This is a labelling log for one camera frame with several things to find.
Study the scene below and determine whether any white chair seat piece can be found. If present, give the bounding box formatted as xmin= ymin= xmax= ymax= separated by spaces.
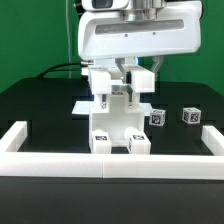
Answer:
xmin=89 ymin=91 xmax=145 ymax=150

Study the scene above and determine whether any white U-shaped fence frame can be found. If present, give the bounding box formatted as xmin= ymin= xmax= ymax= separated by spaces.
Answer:
xmin=0 ymin=121 xmax=224 ymax=180

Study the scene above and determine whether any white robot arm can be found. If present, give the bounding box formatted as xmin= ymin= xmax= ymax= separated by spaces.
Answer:
xmin=78 ymin=0 xmax=203 ymax=68

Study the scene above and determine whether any white chair back piece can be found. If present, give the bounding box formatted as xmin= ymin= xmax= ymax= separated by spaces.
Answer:
xmin=88 ymin=65 xmax=155 ymax=94

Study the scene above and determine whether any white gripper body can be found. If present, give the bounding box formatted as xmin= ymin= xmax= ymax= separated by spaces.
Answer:
xmin=78 ymin=0 xmax=202 ymax=60

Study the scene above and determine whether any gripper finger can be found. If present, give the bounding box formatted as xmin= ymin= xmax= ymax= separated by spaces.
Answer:
xmin=151 ymin=55 xmax=164 ymax=73
xmin=115 ymin=58 xmax=131 ymax=84

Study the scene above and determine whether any black cable on table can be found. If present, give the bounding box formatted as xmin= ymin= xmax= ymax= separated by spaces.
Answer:
xmin=36 ymin=62 xmax=83 ymax=79

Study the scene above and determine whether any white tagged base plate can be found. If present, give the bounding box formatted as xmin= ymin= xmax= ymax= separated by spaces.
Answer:
xmin=72 ymin=101 xmax=153 ymax=116

